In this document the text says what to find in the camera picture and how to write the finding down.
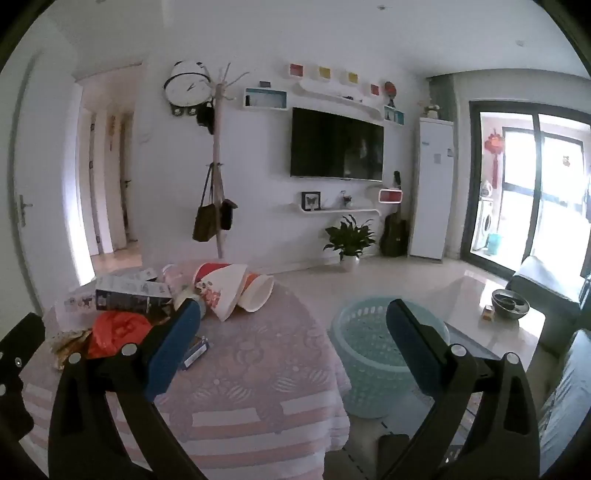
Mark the dark rectangular carton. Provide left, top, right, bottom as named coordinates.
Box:
left=95, top=274, right=174, bottom=318

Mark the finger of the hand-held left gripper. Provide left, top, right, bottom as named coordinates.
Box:
left=0, top=313, right=47, bottom=455

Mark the round metal bowl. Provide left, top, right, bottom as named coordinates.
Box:
left=491, top=288, right=529, bottom=320

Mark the white blue box shelf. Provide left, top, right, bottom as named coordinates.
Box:
left=243, top=88, right=288, bottom=113

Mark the long curved white wall shelf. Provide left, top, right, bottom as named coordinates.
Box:
left=299, top=76, right=387, bottom=121

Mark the pale pink plastic cup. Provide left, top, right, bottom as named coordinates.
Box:
left=161, top=264, right=185, bottom=296

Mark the white coat rack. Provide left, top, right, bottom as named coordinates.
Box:
left=203, top=62, right=250, bottom=259

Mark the grey sofa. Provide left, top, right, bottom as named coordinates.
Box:
left=508, top=255, right=591, bottom=478

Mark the teal plastic laundry basket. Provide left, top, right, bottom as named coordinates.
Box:
left=330, top=295, right=451, bottom=418

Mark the orange paper cup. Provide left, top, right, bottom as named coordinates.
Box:
left=237, top=272, right=275, bottom=313

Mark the white red printed paper cup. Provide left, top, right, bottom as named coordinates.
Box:
left=201, top=264, right=250, bottom=322

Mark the black wall television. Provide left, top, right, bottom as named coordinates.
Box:
left=291, top=107, right=385, bottom=182

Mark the red knot hanging ornament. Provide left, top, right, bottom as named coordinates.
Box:
left=484, top=131, right=505, bottom=188

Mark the red plastic bag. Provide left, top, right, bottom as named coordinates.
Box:
left=88, top=310, right=155, bottom=360

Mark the white printed wrapper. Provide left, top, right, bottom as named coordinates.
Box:
left=55, top=293, right=98, bottom=317

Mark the green potted plant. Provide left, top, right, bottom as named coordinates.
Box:
left=323, top=215, right=377, bottom=273

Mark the small black hanging bag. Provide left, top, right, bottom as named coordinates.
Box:
left=219, top=198, right=238, bottom=230

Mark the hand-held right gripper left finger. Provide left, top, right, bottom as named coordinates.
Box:
left=48, top=299, right=208, bottom=480

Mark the brown hanging tote bag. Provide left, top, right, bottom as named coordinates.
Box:
left=192, top=164, right=219, bottom=243

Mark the dark framed sliding glass door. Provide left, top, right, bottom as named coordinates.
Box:
left=468, top=100, right=591, bottom=278

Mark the white door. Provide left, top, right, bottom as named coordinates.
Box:
left=14, top=55, right=88, bottom=324

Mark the black hanging cap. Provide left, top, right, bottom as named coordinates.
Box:
left=196, top=99, right=216, bottom=134

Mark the white standing air conditioner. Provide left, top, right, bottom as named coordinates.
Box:
left=409, top=117, right=455, bottom=261

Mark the low white wall shelf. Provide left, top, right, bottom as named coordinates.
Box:
left=291, top=203, right=382, bottom=216

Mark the dark guitar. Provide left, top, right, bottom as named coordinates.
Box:
left=379, top=171, right=409, bottom=258

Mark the pink lace tablecloth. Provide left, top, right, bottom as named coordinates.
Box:
left=21, top=261, right=352, bottom=480

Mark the yellowish snack wrapper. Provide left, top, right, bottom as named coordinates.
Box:
left=46, top=329, right=95, bottom=370

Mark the glossy white coffee table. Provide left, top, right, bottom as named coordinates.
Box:
left=416, top=274, right=548, bottom=365

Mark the round panda wall clock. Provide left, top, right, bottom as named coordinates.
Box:
left=164, top=60, right=215, bottom=116

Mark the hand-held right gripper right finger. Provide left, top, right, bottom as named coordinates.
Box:
left=374, top=299, right=541, bottom=480

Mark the small blue box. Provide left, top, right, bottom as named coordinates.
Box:
left=182, top=336, right=209, bottom=371

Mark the white washing machine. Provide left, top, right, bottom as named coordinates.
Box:
left=473, top=196, right=497, bottom=252

